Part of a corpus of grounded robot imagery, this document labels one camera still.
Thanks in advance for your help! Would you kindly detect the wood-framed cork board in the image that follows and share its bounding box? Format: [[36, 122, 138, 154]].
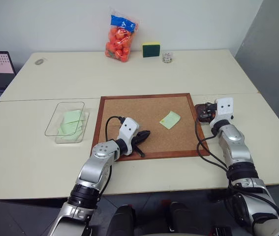
[[91, 92, 211, 162]]

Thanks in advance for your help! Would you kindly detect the clear plastic box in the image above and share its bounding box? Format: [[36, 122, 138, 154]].
[[44, 101, 91, 144]]

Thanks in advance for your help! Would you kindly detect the green sticky note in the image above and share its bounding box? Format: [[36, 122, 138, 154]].
[[159, 111, 181, 130], [58, 119, 86, 135], [62, 110, 83, 123], [56, 130, 83, 143]]

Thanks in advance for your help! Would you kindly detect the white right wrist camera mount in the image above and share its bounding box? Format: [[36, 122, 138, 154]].
[[209, 97, 235, 128]]

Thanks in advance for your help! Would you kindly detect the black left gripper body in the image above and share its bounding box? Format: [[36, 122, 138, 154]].
[[130, 130, 144, 149]]

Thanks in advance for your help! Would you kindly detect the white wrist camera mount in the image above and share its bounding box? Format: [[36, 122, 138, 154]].
[[209, 97, 235, 128], [118, 117, 140, 156]]

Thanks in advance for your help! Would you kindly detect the small dark brown tray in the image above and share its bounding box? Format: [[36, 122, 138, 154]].
[[194, 103, 216, 124]]

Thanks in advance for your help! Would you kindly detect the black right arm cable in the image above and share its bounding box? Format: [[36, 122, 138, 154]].
[[194, 116, 230, 172]]

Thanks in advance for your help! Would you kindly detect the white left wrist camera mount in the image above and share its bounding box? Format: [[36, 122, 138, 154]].
[[118, 117, 140, 156]]

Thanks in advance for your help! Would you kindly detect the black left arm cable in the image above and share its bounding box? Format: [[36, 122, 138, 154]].
[[104, 116, 125, 143]]

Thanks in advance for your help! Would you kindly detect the yellow and green sponge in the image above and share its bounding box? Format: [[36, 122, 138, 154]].
[[142, 42, 161, 59]]

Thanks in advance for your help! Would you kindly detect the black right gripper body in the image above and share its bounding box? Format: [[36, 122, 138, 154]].
[[202, 102, 219, 121]]

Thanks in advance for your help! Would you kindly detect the bag of orange items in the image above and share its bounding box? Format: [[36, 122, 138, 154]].
[[104, 7, 142, 63]]

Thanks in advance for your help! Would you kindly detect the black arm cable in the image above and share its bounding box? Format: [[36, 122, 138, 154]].
[[194, 116, 230, 172], [104, 116, 125, 143]]

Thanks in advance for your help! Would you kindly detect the dark rounded shape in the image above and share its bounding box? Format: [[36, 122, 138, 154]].
[[106, 204, 137, 236]]

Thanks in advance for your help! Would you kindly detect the small clear pushpin jar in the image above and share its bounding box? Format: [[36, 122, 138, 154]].
[[161, 51, 173, 63]]

